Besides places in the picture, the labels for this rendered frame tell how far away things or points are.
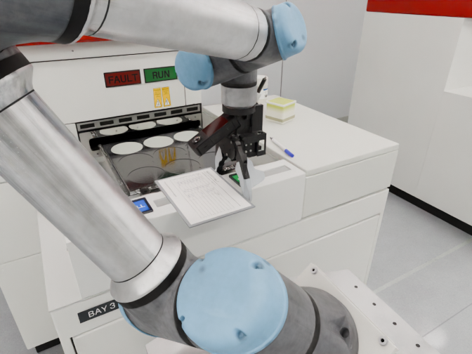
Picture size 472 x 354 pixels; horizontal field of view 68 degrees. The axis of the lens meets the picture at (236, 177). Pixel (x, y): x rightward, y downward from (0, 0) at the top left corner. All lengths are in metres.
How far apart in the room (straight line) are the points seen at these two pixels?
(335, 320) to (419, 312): 1.48
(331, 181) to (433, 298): 1.25
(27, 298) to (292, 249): 1.03
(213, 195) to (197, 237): 0.10
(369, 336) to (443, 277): 1.70
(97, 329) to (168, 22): 0.66
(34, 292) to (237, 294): 1.25
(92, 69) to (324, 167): 0.78
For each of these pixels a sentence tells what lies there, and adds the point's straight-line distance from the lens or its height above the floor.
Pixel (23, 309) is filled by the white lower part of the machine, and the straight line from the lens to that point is 1.63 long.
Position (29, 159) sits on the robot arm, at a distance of 0.41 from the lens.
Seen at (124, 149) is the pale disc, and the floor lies 0.90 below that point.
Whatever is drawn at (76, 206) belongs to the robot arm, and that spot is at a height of 1.15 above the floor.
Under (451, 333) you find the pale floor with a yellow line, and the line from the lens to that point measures 1.97.
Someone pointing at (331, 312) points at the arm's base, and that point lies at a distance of 0.53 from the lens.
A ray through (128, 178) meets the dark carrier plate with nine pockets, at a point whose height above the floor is 0.90.
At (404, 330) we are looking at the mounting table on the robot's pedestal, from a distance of 0.75.
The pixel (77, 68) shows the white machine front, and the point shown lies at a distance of 1.23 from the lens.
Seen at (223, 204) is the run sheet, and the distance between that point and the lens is 0.74.
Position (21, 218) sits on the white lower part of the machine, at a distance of 1.40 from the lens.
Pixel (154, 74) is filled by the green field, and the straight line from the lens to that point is 1.28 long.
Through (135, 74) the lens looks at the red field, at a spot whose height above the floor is 1.11.
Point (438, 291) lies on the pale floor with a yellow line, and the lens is 2.15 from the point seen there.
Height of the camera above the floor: 1.36
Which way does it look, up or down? 28 degrees down
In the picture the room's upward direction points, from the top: straight up
